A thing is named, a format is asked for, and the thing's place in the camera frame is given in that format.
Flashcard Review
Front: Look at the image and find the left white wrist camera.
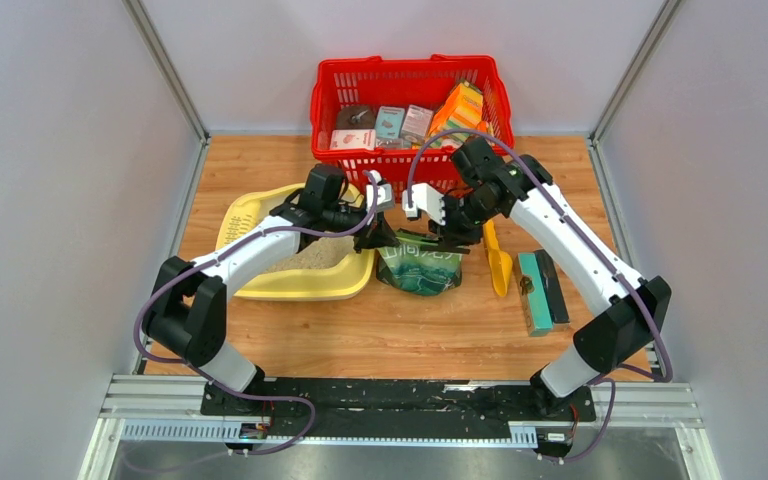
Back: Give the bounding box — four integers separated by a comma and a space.
364, 170, 396, 212

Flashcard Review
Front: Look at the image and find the yellow litter box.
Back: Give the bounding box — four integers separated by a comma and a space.
216, 183, 376, 301

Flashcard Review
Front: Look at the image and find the dark brown box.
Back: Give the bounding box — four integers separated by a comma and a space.
335, 104, 377, 130

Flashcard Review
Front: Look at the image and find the green litter bag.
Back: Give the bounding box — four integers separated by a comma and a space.
376, 241, 466, 296

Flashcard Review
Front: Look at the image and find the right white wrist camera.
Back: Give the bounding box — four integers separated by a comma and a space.
402, 183, 446, 225

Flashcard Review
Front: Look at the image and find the red plastic shopping basket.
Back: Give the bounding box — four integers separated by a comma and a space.
310, 55, 514, 191

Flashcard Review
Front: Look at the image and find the orange green striped sponge pack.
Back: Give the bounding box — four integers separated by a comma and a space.
426, 80, 488, 139

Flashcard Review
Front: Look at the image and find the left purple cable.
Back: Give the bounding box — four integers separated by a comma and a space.
132, 173, 382, 458

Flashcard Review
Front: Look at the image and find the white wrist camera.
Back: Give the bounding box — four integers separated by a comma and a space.
364, 170, 396, 212
402, 183, 446, 225

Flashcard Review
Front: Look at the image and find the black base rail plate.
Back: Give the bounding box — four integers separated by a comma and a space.
200, 377, 597, 446

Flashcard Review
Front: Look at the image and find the pink grey small box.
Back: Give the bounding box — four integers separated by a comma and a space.
400, 105, 434, 144

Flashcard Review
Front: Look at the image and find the white red small box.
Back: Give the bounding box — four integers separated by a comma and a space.
329, 129, 376, 151

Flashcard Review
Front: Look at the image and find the teal rectangular box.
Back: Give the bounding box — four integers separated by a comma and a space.
517, 253, 553, 337

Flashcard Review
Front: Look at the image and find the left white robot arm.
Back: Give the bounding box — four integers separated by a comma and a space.
134, 164, 395, 415

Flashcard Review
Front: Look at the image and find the teal small box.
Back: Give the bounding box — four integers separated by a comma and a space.
374, 106, 406, 141

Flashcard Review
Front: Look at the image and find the black bag clip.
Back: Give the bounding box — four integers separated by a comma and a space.
396, 230, 470, 256

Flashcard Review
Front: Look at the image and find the yellow plastic scoop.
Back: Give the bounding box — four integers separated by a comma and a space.
482, 220, 513, 297

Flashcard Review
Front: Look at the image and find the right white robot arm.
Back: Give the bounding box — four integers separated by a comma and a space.
403, 131, 672, 419

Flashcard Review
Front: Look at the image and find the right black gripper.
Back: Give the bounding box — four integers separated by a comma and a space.
427, 191, 498, 248

